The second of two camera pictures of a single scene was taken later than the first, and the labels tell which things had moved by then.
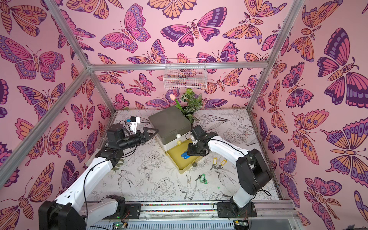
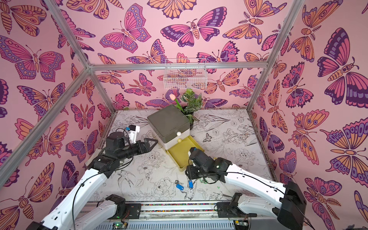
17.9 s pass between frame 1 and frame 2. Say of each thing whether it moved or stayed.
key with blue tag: moved
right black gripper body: moved
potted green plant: stayed
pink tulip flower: stayed
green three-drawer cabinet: stayed
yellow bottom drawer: stayed
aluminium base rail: stayed
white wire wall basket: stayed
